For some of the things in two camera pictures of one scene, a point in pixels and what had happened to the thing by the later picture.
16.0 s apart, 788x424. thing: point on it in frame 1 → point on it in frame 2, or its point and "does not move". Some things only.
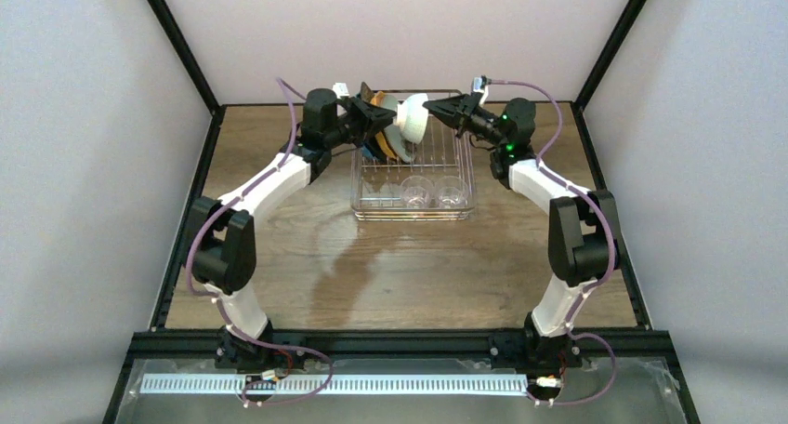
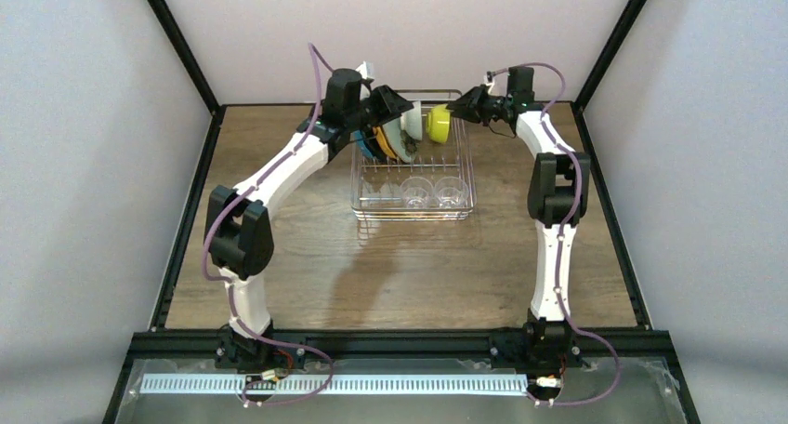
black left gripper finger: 376,115 → 394,103
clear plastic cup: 452,192 does not move
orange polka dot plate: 378,98 does not move
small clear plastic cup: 416,192 does not move
